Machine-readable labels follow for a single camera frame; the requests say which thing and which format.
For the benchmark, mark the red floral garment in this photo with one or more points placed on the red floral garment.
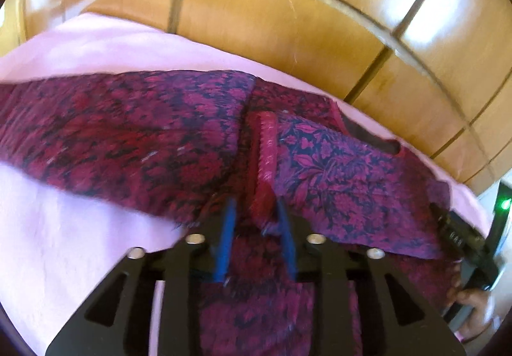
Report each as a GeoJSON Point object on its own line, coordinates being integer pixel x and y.
{"type": "Point", "coordinates": [132, 140]}

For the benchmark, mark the pink bed blanket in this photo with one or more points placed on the pink bed blanket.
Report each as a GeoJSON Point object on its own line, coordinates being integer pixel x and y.
{"type": "Point", "coordinates": [60, 256]}

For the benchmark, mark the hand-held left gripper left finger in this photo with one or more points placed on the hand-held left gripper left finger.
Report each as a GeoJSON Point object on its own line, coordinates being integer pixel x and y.
{"type": "Point", "coordinates": [226, 236]}

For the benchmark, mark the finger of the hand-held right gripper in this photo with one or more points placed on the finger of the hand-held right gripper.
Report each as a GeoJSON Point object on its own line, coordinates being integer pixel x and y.
{"type": "Point", "coordinates": [436, 216]}

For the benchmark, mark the wooden headboard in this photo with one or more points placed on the wooden headboard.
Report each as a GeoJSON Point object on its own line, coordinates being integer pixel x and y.
{"type": "Point", "coordinates": [280, 24]}

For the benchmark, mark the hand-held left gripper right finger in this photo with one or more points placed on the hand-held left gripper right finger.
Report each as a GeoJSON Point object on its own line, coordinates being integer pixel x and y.
{"type": "Point", "coordinates": [288, 240]}

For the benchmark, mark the person's right hand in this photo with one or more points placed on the person's right hand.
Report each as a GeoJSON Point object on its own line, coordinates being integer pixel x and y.
{"type": "Point", "coordinates": [476, 306]}

